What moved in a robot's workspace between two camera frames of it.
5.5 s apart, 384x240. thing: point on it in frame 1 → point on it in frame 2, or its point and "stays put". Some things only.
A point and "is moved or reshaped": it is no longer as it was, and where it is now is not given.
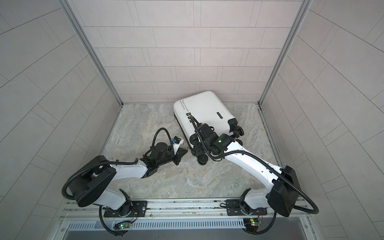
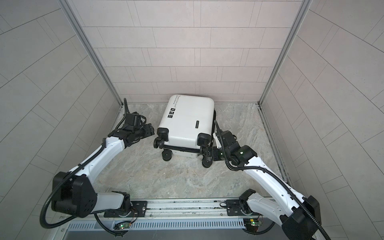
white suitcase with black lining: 206,108 is moved or reshaped
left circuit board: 122,225 stays put
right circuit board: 252,224 stays put
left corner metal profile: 93,47 stays put
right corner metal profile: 305,6 stays put
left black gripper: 178,155 → 149,129
